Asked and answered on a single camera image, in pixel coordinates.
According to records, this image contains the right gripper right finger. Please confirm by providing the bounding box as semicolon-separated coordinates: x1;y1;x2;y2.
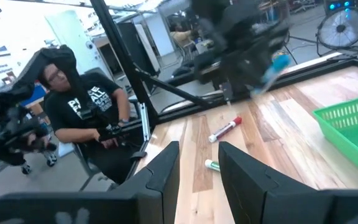
218;141;320;224

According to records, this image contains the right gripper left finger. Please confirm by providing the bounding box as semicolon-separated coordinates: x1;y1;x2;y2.
115;141;181;224

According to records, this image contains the teal Expo marker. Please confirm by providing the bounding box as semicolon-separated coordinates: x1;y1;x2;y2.
250;52;291;96

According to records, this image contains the light green Expo marker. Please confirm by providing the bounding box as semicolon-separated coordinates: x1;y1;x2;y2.
204;159;221;173

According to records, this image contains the red Expo marker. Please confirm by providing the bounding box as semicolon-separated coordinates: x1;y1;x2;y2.
208;116;243;144

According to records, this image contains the person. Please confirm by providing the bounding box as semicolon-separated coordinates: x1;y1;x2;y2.
169;23;198;47
37;60;142;184

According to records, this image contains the wheeled office chair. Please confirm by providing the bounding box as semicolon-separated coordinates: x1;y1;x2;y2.
20;136;111;192

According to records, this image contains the black floor fan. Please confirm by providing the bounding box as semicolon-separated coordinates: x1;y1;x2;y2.
315;5;358;52

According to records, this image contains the green plastic basket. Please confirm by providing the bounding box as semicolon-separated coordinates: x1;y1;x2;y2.
311;95;358;174

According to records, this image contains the blue storage bin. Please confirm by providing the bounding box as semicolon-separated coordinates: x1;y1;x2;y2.
19;83;48;108

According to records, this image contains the silver aluminium bracket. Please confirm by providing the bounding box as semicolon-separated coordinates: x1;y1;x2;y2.
139;102;152;142

